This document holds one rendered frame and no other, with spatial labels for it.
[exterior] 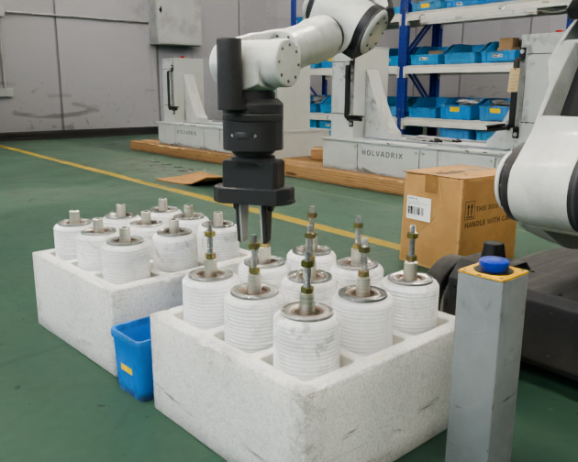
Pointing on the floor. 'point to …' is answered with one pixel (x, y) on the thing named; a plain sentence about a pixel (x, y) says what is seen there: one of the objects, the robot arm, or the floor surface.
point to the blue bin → (135, 357)
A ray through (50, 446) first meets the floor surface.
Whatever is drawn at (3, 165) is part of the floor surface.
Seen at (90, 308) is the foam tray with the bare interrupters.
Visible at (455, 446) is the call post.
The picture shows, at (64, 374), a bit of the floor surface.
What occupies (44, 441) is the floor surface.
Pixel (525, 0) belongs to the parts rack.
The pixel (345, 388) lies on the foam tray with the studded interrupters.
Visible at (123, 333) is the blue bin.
